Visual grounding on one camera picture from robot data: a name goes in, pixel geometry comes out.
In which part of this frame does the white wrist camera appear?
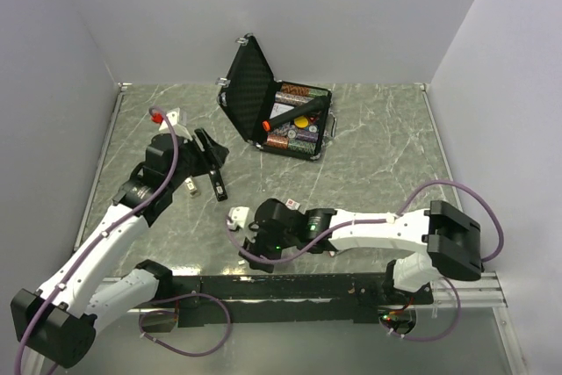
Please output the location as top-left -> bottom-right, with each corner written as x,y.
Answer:
227,206 -> 251,232
150,107 -> 192,141

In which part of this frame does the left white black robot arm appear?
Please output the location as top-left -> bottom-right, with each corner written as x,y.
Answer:
11,128 -> 229,369

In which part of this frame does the yellow poker chip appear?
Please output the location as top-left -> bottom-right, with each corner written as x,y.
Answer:
293,116 -> 309,128

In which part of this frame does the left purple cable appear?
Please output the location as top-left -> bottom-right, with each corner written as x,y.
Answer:
15,105 -> 232,375

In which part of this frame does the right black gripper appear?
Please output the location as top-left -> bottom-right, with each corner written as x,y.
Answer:
240,220 -> 298,273

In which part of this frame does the black stapler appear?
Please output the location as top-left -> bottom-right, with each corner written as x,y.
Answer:
184,169 -> 228,202

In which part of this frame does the black marker orange cap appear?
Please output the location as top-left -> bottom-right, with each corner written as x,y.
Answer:
262,96 -> 330,132

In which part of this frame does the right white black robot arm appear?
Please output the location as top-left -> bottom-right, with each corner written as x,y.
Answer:
238,198 -> 483,303

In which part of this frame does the aluminium rail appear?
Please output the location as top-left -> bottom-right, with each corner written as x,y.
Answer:
430,271 -> 507,308

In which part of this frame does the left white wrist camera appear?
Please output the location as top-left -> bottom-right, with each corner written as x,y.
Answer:
150,107 -> 192,141

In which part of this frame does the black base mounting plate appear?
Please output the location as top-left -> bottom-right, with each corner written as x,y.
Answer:
156,273 -> 434,328

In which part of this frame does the black poker chip case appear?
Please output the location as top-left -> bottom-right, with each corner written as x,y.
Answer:
216,33 -> 336,162

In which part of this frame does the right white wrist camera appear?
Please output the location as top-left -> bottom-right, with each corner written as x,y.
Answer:
227,206 -> 251,232

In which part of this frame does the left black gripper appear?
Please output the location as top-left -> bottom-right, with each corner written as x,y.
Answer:
167,126 -> 228,190

